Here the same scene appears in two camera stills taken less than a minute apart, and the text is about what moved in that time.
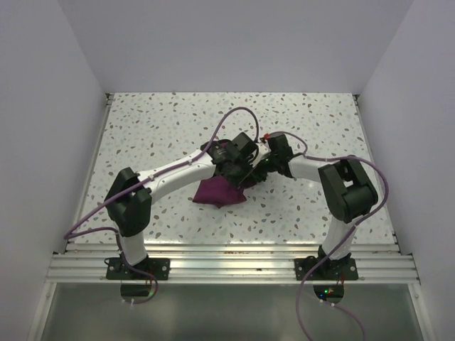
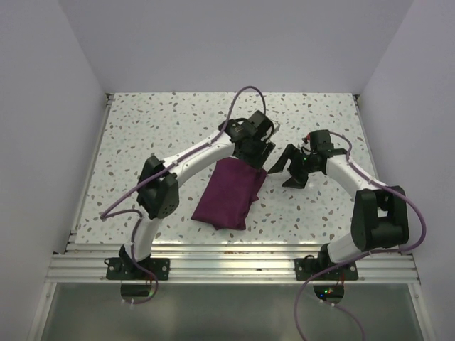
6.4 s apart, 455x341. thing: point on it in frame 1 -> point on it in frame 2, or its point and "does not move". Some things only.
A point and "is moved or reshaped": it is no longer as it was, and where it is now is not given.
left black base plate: [116, 268] does not move
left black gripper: [238, 180] -> [258, 159]
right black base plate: [330, 269] does not move
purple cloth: [218, 190] is moved or reshaped
